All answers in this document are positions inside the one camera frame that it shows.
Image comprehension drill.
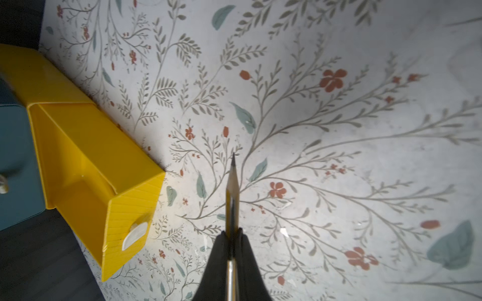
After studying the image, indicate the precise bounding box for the yellow bottom drawer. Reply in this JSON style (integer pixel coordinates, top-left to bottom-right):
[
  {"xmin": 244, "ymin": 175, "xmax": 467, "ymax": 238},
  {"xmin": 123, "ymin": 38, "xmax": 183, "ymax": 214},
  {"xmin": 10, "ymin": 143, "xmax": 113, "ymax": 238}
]
[{"xmin": 29, "ymin": 104, "xmax": 165, "ymax": 281}]

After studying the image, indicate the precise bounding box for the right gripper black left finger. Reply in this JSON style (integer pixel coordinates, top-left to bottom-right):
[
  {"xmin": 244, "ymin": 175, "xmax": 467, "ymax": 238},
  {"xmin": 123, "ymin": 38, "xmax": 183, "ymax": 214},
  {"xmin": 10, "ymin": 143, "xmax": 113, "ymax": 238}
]
[{"xmin": 193, "ymin": 232, "xmax": 229, "ymax": 301}]

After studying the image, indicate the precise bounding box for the teal yellow drawer cabinet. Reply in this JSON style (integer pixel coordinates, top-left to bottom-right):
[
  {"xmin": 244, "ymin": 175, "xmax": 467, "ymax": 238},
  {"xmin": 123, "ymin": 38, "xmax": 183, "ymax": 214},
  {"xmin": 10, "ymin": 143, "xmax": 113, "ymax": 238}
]
[{"xmin": 1, "ymin": 44, "xmax": 92, "ymax": 230}]

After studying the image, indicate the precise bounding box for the gold pencil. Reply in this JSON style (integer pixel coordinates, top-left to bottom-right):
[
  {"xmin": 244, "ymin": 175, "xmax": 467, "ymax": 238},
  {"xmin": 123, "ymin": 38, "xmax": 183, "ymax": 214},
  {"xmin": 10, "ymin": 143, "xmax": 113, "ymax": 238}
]
[{"xmin": 225, "ymin": 153, "xmax": 239, "ymax": 300}]

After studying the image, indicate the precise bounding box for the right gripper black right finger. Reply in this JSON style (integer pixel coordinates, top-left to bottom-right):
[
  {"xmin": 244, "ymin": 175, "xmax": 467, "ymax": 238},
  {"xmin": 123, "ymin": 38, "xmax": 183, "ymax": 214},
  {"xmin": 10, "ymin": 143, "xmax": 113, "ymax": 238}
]
[{"xmin": 236, "ymin": 228, "xmax": 272, "ymax": 301}]

